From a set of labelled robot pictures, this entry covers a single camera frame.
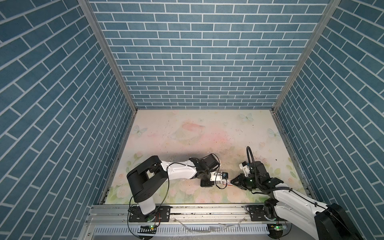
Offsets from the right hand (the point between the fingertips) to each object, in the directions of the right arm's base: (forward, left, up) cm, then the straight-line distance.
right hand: (230, 181), depth 83 cm
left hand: (0, +10, -2) cm, 10 cm away
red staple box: (-1, +1, -1) cm, 1 cm away
